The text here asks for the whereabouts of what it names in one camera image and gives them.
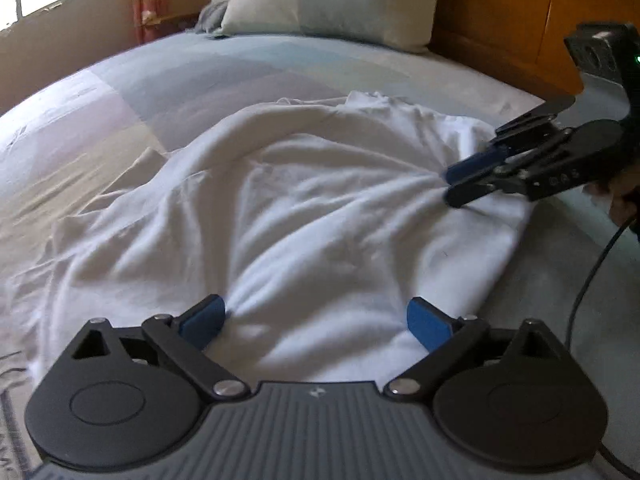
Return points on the patchwork bed sheet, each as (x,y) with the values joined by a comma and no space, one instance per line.
(125,110)

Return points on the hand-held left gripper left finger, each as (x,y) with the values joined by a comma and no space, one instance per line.
(205,320)

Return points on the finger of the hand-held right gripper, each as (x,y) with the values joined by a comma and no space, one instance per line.
(470,192)
(470,169)

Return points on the wooden headboard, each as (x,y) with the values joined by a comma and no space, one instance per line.
(525,15)

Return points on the wooden nightstand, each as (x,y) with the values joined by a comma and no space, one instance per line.
(172,19)

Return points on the white printed t-shirt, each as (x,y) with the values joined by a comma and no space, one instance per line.
(280,240)

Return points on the person's right hand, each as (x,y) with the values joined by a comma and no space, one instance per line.
(620,192)

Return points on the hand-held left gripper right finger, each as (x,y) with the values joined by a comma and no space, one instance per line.
(427,322)

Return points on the striped curtain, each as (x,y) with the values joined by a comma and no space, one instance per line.
(147,0)

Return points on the pale green pillow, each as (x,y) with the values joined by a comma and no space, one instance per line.
(340,0)

